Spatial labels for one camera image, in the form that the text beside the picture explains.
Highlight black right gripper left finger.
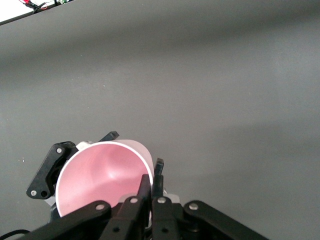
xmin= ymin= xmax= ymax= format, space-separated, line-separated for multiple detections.
xmin=23 ymin=174 xmax=152 ymax=240

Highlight red and black wires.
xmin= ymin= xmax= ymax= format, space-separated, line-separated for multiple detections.
xmin=18 ymin=0 xmax=48 ymax=14

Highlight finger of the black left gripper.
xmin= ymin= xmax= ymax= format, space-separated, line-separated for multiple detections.
xmin=162 ymin=191 xmax=181 ymax=204

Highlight pink plastic cup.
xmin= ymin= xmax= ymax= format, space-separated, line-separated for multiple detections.
xmin=55 ymin=139 xmax=154 ymax=218

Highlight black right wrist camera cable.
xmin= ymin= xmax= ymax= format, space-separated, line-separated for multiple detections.
xmin=0 ymin=228 xmax=32 ymax=240

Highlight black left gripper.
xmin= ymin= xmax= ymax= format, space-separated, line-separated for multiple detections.
xmin=26 ymin=131 xmax=120 ymax=224

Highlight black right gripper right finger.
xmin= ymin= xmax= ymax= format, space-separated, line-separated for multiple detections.
xmin=151 ymin=157 xmax=271 ymax=240

